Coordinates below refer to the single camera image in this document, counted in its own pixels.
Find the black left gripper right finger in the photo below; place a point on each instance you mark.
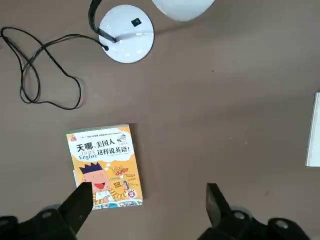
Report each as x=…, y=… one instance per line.
x=232, y=222

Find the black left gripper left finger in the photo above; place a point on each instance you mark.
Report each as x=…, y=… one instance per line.
x=62, y=220

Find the orange cartoon cover book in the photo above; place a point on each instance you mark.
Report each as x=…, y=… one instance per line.
x=107, y=155

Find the white desk lamp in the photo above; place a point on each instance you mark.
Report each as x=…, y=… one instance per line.
x=127, y=37

